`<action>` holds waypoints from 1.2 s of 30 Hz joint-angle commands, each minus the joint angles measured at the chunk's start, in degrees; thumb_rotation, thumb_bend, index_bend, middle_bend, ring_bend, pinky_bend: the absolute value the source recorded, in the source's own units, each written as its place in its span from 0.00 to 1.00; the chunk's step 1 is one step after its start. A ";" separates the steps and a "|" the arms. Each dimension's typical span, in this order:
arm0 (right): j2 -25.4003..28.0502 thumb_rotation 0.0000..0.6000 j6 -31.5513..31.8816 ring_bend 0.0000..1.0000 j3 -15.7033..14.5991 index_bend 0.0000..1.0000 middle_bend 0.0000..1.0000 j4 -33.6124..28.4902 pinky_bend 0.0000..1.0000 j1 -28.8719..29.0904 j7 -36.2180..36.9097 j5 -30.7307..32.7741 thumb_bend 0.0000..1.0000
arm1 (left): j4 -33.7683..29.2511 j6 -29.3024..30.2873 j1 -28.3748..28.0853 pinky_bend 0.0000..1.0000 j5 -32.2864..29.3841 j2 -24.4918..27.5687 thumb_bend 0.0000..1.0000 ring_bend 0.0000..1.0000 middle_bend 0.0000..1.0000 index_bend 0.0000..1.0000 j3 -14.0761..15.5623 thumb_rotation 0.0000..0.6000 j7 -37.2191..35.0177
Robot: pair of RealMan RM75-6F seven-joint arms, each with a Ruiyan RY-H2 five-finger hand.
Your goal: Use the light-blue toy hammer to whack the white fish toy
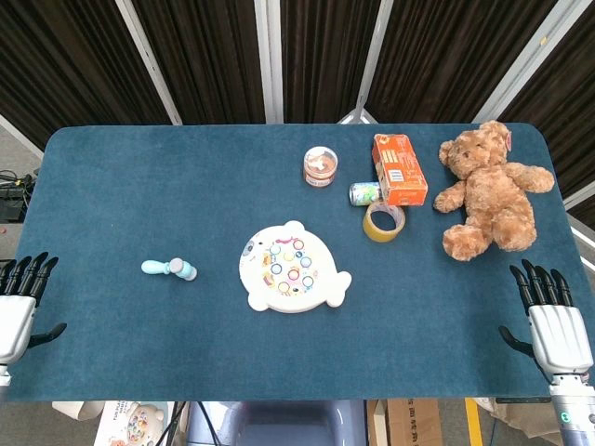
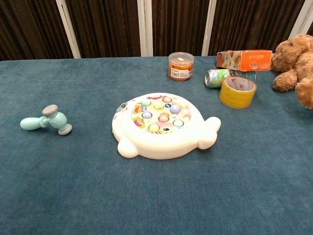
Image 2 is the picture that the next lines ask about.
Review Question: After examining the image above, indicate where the yellow packing tape roll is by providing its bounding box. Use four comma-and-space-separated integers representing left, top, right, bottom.
219, 75, 258, 109

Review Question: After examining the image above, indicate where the mint green toy hammer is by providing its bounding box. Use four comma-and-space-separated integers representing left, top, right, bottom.
20, 104, 73, 136

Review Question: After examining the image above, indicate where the orange carton box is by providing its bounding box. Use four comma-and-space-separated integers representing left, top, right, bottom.
216, 49, 273, 72

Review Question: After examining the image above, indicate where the blue table cloth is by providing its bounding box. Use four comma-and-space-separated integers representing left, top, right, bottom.
0, 55, 313, 235

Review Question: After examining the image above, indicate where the green printed drink can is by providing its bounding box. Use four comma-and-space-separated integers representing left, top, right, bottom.
204, 69, 257, 89

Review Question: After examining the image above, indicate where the white whack-a-mole toy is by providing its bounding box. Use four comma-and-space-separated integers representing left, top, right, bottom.
112, 92, 222, 160

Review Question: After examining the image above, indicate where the clear jar with orange contents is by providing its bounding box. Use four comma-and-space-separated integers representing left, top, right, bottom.
168, 51, 195, 82

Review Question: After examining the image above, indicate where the white partition post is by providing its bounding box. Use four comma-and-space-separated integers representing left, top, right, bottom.
55, 0, 82, 59
201, 0, 218, 57
288, 0, 313, 40
136, 0, 154, 57

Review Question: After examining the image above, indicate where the brown teddy bear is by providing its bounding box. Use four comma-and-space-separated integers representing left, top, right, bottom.
269, 34, 313, 110

